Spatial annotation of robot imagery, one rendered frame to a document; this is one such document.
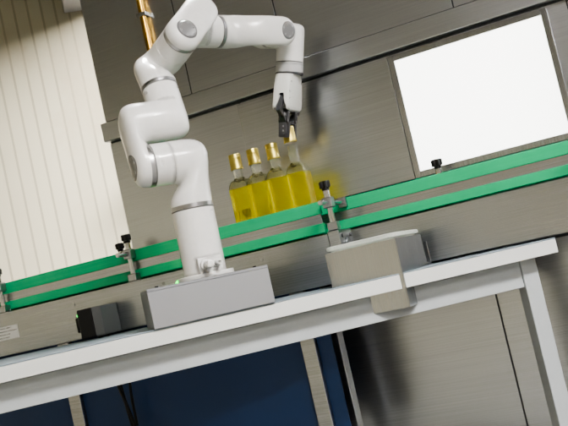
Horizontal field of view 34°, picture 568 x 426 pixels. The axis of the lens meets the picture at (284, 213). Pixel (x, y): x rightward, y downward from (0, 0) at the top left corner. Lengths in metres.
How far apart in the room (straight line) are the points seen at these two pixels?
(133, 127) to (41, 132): 2.99
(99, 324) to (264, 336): 0.65
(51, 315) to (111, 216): 2.26
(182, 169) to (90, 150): 2.98
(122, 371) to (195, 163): 0.47
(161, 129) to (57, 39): 3.10
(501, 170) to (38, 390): 1.18
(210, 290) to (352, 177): 0.75
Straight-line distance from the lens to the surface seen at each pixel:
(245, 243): 2.40
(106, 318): 2.54
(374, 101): 2.55
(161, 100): 2.11
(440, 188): 2.33
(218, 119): 2.77
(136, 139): 2.03
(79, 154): 4.99
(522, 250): 2.17
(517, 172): 2.29
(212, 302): 1.95
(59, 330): 2.71
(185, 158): 2.03
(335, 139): 2.58
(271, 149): 2.50
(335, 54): 2.61
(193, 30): 2.18
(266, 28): 2.38
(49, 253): 4.93
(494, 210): 2.28
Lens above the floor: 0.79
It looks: 4 degrees up
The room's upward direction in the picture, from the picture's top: 13 degrees counter-clockwise
